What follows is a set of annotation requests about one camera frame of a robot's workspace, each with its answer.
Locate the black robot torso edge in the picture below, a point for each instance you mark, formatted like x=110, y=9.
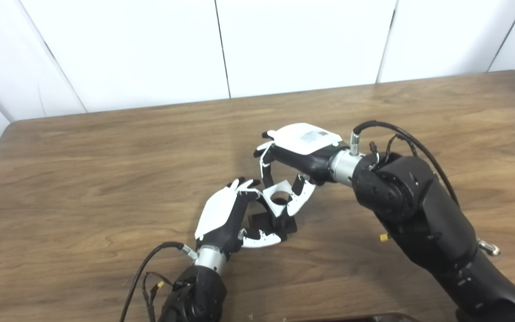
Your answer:
x=373, y=319

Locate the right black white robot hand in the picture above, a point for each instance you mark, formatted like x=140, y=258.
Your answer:
x=306, y=143

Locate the black peg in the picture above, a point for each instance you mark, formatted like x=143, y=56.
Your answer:
x=284, y=223

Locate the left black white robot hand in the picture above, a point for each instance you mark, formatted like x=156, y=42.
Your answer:
x=216, y=212

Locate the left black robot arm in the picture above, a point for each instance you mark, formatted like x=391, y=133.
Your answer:
x=195, y=295

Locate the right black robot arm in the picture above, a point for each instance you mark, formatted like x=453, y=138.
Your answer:
x=418, y=214

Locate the white square piece with hole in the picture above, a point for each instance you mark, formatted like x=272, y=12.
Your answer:
x=280, y=210

